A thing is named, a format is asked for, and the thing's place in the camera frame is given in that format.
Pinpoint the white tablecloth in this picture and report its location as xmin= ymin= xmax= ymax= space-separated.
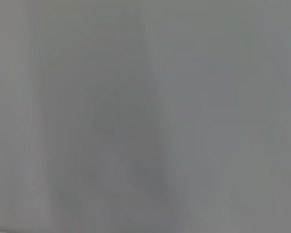
xmin=0 ymin=0 xmax=291 ymax=233

